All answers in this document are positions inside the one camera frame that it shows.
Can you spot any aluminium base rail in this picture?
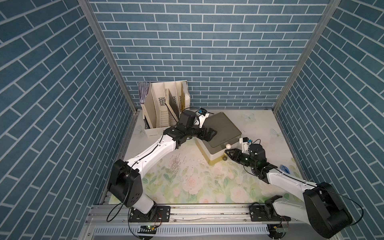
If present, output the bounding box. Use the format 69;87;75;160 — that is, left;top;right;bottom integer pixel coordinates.
79;204;322;240

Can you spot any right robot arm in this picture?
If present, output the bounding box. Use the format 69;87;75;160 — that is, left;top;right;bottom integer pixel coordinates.
225;144;358;239

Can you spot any grey three-drawer cabinet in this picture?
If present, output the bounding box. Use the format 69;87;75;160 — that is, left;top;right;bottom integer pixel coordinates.
194;112;243;166

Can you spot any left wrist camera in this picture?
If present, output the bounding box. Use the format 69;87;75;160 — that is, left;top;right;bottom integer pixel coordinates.
195;108;210;128

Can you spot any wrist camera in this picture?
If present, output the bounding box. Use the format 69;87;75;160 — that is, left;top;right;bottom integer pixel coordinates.
239;137;252;154
195;108;210;128

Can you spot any floral table mat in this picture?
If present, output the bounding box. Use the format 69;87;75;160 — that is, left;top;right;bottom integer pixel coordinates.
142;110;302;204

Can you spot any white file organizer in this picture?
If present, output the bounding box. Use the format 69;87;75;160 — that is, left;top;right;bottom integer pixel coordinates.
141;80;191;137

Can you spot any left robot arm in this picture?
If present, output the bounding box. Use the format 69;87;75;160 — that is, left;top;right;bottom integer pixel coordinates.
107;108;217;221

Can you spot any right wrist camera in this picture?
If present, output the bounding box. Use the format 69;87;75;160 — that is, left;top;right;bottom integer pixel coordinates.
239;137;252;154

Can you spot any blue key fob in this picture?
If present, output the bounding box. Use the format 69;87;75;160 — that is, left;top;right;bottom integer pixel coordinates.
280;165;290;174

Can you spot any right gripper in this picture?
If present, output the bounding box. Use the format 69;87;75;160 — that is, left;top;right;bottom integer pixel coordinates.
224;148;257;170

